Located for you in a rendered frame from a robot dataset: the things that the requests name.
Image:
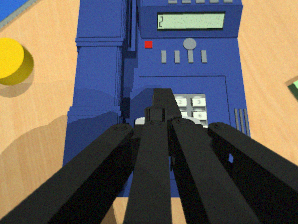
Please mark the green sticky note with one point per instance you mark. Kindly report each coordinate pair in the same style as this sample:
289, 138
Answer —
294, 88

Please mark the blue telephone handset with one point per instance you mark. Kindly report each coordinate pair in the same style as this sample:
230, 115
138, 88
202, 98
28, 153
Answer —
103, 37

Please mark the yellow cylinder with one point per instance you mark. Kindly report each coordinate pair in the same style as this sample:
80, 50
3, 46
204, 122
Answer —
16, 62

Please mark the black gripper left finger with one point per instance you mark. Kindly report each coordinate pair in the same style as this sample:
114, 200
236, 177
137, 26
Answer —
84, 189

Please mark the dark blue desk phone base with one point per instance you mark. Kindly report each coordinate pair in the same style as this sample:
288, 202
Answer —
190, 46

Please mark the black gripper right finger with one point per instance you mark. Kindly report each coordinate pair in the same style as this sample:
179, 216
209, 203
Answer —
263, 188

